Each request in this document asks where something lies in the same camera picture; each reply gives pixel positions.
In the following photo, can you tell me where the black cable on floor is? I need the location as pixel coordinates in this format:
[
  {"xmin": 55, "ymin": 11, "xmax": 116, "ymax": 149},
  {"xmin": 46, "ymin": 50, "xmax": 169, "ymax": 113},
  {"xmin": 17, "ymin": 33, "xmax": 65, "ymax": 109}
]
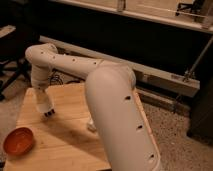
[{"xmin": 42, "ymin": 71, "xmax": 83, "ymax": 87}]

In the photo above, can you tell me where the black eraser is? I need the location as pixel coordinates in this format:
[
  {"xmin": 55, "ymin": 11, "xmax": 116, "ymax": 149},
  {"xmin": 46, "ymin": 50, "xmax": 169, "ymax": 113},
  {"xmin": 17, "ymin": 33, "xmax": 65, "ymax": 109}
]
[{"xmin": 44, "ymin": 110, "xmax": 55, "ymax": 117}]

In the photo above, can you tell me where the background chair base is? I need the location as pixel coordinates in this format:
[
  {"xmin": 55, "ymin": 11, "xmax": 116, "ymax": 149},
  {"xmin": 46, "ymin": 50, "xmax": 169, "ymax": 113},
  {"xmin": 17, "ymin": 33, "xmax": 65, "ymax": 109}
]
[{"xmin": 175, "ymin": 0, "xmax": 204, "ymax": 16}]

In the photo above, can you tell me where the black office chair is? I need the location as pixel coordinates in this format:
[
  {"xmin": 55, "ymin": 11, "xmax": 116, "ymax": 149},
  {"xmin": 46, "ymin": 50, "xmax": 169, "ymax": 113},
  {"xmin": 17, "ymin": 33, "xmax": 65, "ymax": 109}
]
[{"xmin": 0, "ymin": 25, "xmax": 39, "ymax": 101}]

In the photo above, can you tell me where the white tube bottle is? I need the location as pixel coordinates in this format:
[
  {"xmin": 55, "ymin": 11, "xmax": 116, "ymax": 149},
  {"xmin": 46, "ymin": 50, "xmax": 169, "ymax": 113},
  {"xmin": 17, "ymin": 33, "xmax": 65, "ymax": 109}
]
[{"xmin": 86, "ymin": 118, "xmax": 96, "ymax": 132}]

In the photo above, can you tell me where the metal stand pole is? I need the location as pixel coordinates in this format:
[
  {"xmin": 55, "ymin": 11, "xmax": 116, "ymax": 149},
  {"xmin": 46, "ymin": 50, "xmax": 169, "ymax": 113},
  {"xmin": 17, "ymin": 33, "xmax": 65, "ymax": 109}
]
[{"xmin": 183, "ymin": 35, "xmax": 213, "ymax": 82}]

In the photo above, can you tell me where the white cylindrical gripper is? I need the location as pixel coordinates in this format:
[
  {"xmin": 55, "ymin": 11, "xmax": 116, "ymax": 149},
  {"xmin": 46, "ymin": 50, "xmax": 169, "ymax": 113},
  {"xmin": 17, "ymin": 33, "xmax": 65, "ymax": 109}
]
[{"xmin": 31, "ymin": 65, "xmax": 51, "ymax": 90}]

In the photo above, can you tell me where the orange bowl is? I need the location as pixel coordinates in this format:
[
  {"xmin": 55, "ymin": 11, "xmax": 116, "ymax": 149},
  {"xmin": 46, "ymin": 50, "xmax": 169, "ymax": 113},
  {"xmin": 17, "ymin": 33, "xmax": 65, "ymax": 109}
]
[{"xmin": 3, "ymin": 127, "xmax": 35, "ymax": 156}]

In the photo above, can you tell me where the wooden table board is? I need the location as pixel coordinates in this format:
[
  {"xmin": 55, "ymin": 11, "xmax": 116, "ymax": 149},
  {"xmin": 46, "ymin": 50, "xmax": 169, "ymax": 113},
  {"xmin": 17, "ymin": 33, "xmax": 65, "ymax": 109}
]
[{"xmin": 4, "ymin": 83, "xmax": 110, "ymax": 171}]

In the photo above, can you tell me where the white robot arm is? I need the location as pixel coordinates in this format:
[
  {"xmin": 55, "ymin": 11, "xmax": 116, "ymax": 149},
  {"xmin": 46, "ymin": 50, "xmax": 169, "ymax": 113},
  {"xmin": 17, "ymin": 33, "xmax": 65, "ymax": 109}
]
[{"xmin": 25, "ymin": 43, "xmax": 163, "ymax": 171}]

